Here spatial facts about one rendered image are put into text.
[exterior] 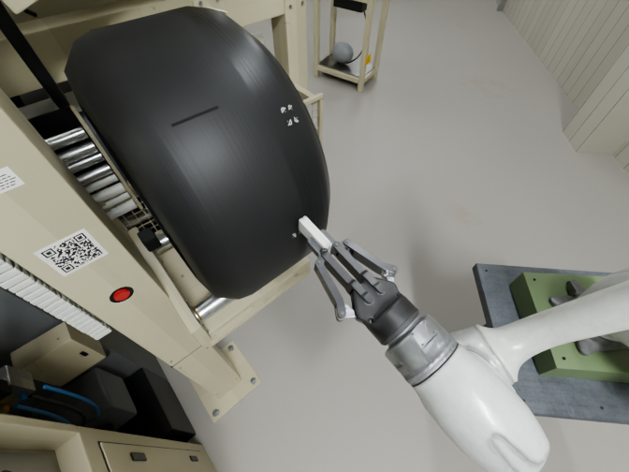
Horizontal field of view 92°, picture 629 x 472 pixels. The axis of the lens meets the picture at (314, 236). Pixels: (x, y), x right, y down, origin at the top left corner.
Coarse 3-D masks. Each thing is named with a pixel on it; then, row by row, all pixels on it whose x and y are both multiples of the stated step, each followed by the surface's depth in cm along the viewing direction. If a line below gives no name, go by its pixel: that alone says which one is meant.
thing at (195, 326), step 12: (132, 240) 87; (144, 252) 84; (156, 264) 82; (168, 276) 80; (168, 288) 78; (180, 300) 76; (180, 312) 74; (192, 312) 74; (192, 324) 72; (204, 336) 76
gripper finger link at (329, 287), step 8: (320, 264) 48; (320, 272) 47; (328, 272) 47; (320, 280) 49; (328, 280) 47; (328, 288) 46; (336, 288) 46; (336, 296) 46; (336, 304) 45; (344, 304) 45; (344, 312) 44
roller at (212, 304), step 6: (210, 300) 79; (216, 300) 79; (222, 300) 79; (228, 300) 80; (234, 300) 82; (198, 306) 78; (204, 306) 78; (210, 306) 78; (216, 306) 79; (222, 306) 80; (198, 312) 77; (204, 312) 77; (210, 312) 78; (216, 312) 80; (204, 318) 78
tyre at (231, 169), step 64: (128, 64) 41; (192, 64) 43; (256, 64) 47; (128, 128) 41; (192, 128) 42; (256, 128) 45; (192, 192) 42; (256, 192) 47; (320, 192) 55; (192, 256) 48; (256, 256) 52
